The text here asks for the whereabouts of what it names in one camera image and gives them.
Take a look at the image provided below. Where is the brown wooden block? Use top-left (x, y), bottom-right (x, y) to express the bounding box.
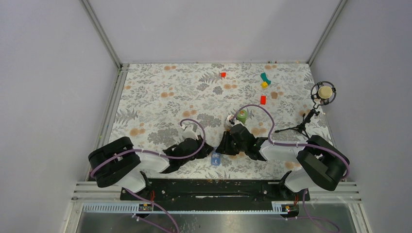
top-left (271, 91), bottom-right (278, 99)

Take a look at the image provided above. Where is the teal curved block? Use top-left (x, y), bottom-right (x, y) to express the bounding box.
top-left (260, 72), bottom-right (271, 85)

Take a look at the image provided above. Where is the red rectangular block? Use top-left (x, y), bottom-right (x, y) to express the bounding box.
top-left (260, 96), bottom-right (267, 105)

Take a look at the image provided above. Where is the green pill bottle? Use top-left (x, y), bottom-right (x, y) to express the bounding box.
top-left (236, 109), bottom-right (248, 125)

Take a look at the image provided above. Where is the yellow cube block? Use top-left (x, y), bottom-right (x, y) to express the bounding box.
top-left (261, 82), bottom-right (268, 89)

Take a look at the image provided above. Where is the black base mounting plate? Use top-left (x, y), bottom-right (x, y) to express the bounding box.
top-left (138, 178), bottom-right (310, 211)

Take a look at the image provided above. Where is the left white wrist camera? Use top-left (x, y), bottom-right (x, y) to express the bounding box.
top-left (182, 125), bottom-right (198, 140)

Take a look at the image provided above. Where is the floral patterned table mat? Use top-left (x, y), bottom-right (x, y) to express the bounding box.
top-left (100, 63), bottom-right (343, 180)

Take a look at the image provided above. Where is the microphone on tripod stand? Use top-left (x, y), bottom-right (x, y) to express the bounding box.
top-left (275, 81), bottom-right (337, 139)

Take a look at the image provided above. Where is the slotted grey cable duct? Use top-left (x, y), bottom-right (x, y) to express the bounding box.
top-left (84, 201), bottom-right (300, 215)

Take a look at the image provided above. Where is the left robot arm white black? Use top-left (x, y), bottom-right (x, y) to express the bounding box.
top-left (88, 135), bottom-right (214, 200)

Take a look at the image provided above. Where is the white cap pill bottle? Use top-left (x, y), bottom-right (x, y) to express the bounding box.
top-left (224, 115), bottom-right (236, 131)

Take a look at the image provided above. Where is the blue weekly pill organizer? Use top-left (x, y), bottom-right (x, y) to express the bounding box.
top-left (211, 153), bottom-right (222, 166)

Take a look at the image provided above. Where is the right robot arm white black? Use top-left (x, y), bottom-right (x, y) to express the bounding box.
top-left (216, 124), bottom-right (350, 200)

